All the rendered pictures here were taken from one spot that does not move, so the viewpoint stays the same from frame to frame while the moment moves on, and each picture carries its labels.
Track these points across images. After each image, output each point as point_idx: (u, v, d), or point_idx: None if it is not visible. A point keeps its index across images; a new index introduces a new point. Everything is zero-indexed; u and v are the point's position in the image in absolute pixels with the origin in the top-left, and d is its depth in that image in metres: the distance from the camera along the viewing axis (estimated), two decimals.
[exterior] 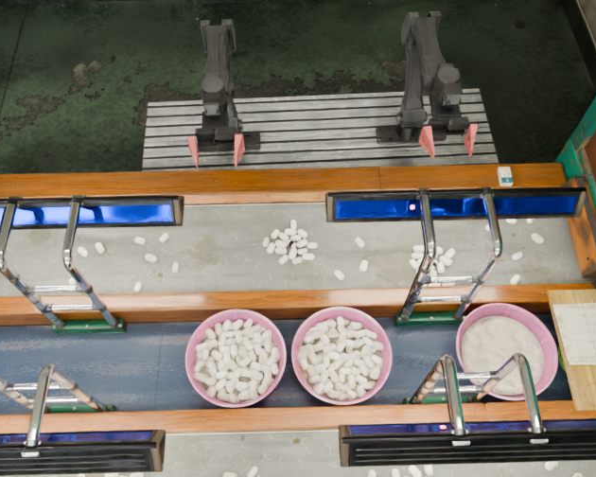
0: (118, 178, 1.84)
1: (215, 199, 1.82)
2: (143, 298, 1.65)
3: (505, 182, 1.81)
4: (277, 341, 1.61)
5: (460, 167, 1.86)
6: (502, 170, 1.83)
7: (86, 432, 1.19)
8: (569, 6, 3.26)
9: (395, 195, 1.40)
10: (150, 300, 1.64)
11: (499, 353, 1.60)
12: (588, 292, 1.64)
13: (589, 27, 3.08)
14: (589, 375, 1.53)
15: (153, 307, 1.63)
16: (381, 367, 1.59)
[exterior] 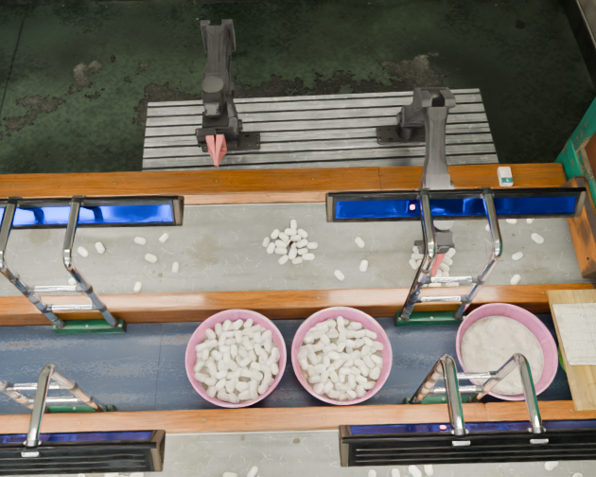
0: (118, 178, 1.84)
1: (215, 199, 1.82)
2: (143, 298, 1.65)
3: (505, 182, 1.81)
4: (277, 341, 1.61)
5: (460, 167, 1.86)
6: (502, 170, 1.83)
7: (86, 432, 1.19)
8: (569, 6, 3.26)
9: (395, 195, 1.40)
10: (150, 300, 1.64)
11: (499, 353, 1.60)
12: (588, 292, 1.64)
13: (589, 27, 3.08)
14: (589, 375, 1.53)
15: (153, 307, 1.63)
16: (381, 367, 1.59)
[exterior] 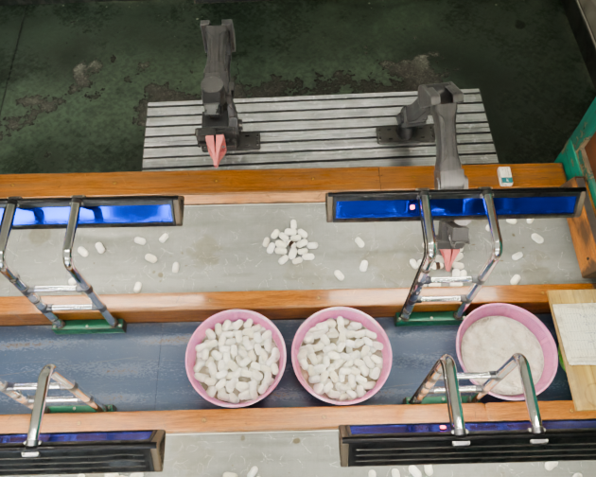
0: (118, 178, 1.84)
1: (215, 199, 1.82)
2: (143, 298, 1.65)
3: (505, 182, 1.81)
4: (277, 341, 1.61)
5: None
6: (502, 170, 1.83)
7: (86, 432, 1.19)
8: (569, 6, 3.26)
9: (395, 195, 1.40)
10: (150, 300, 1.64)
11: (499, 353, 1.60)
12: (588, 292, 1.64)
13: (589, 27, 3.08)
14: (589, 375, 1.53)
15: (153, 307, 1.63)
16: (381, 367, 1.59)
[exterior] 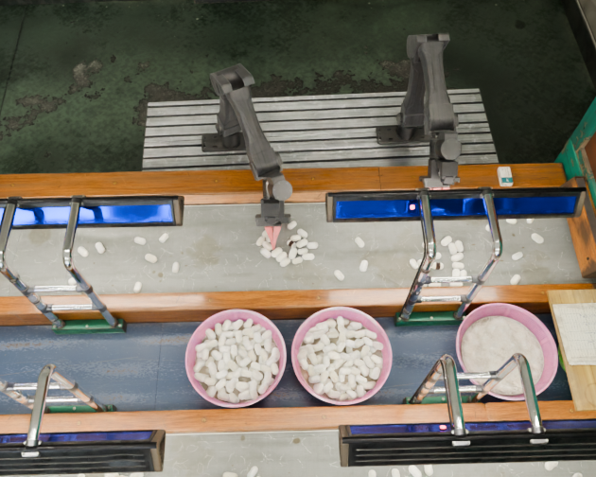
0: (118, 178, 1.84)
1: (215, 199, 1.82)
2: (143, 298, 1.65)
3: (505, 182, 1.81)
4: (277, 341, 1.61)
5: (460, 167, 1.86)
6: (502, 170, 1.83)
7: (86, 432, 1.19)
8: (569, 6, 3.26)
9: (395, 195, 1.40)
10: (150, 300, 1.64)
11: (499, 353, 1.60)
12: (588, 292, 1.64)
13: (589, 27, 3.08)
14: (589, 375, 1.53)
15: (153, 307, 1.63)
16: (381, 367, 1.59)
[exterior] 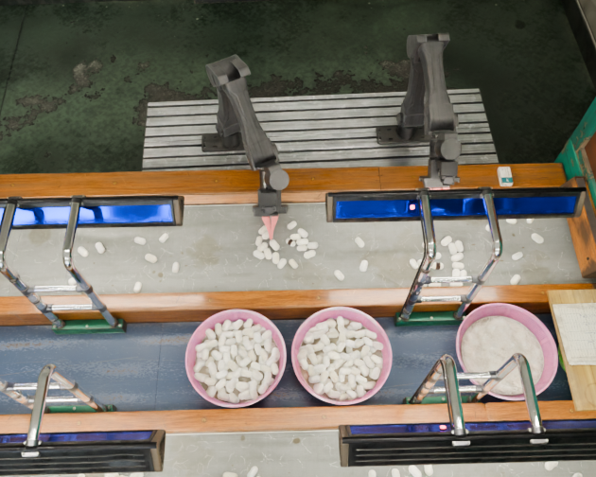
0: (118, 178, 1.84)
1: (215, 199, 1.82)
2: (143, 298, 1.65)
3: (505, 182, 1.81)
4: (277, 341, 1.61)
5: (460, 167, 1.86)
6: (502, 170, 1.83)
7: (86, 432, 1.19)
8: (569, 6, 3.26)
9: (395, 195, 1.40)
10: (150, 300, 1.64)
11: (499, 353, 1.60)
12: (588, 292, 1.64)
13: (589, 27, 3.08)
14: (589, 375, 1.53)
15: (153, 307, 1.63)
16: (381, 367, 1.59)
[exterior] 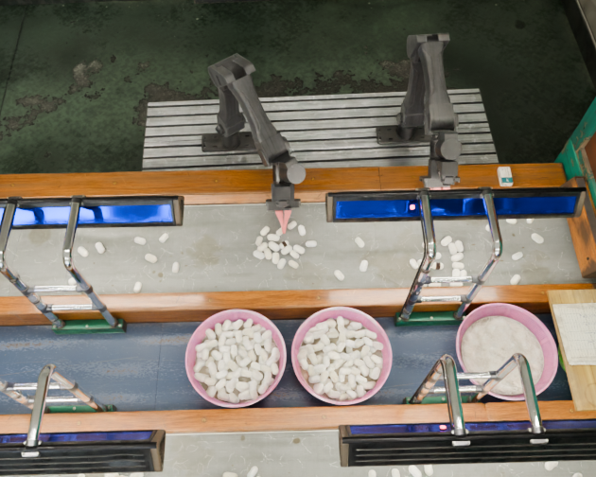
0: (118, 178, 1.84)
1: (215, 199, 1.82)
2: (143, 298, 1.65)
3: (505, 182, 1.81)
4: (277, 341, 1.61)
5: (460, 167, 1.86)
6: (502, 170, 1.83)
7: (86, 432, 1.19)
8: (569, 6, 3.26)
9: (395, 195, 1.40)
10: (150, 300, 1.64)
11: (499, 353, 1.60)
12: (588, 292, 1.64)
13: (589, 27, 3.08)
14: (589, 375, 1.53)
15: (153, 307, 1.63)
16: (381, 367, 1.59)
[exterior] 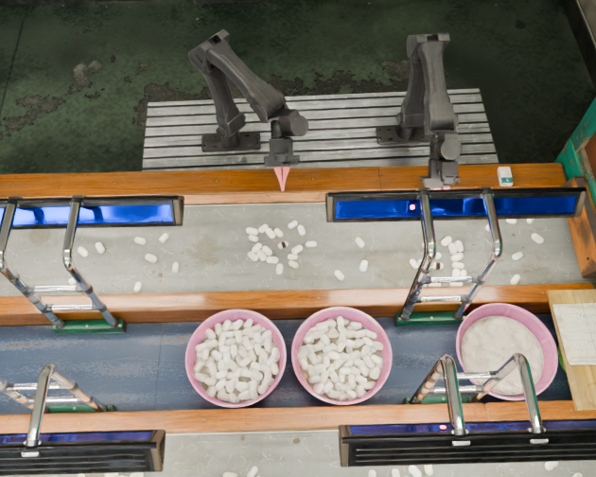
0: (118, 178, 1.84)
1: (215, 199, 1.82)
2: (143, 298, 1.65)
3: (505, 182, 1.81)
4: (277, 341, 1.61)
5: (460, 167, 1.86)
6: (502, 170, 1.83)
7: (86, 432, 1.19)
8: (569, 6, 3.26)
9: (395, 195, 1.40)
10: (150, 300, 1.64)
11: (499, 353, 1.60)
12: (588, 292, 1.64)
13: (589, 27, 3.08)
14: (589, 375, 1.53)
15: (153, 307, 1.63)
16: (381, 367, 1.59)
